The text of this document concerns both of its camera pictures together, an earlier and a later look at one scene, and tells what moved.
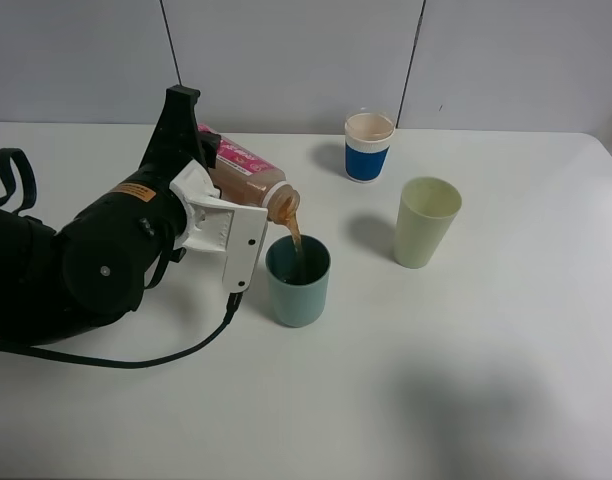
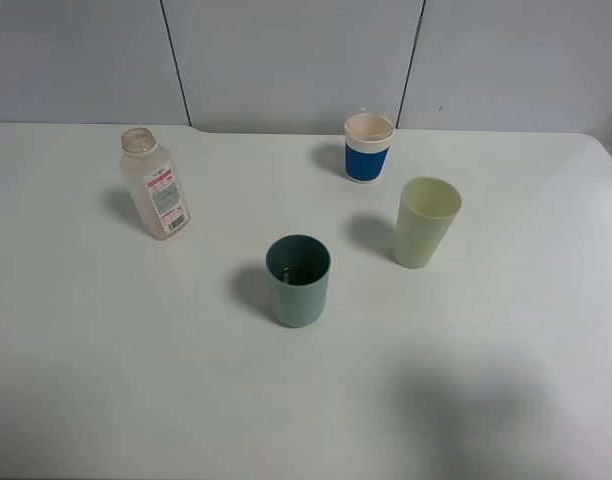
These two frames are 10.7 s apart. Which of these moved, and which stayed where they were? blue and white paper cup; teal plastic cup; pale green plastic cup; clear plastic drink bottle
Moved: clear plastic drink bottle
Stayed: teal plastic cup; pale green plastic cup; blue and white paper cup
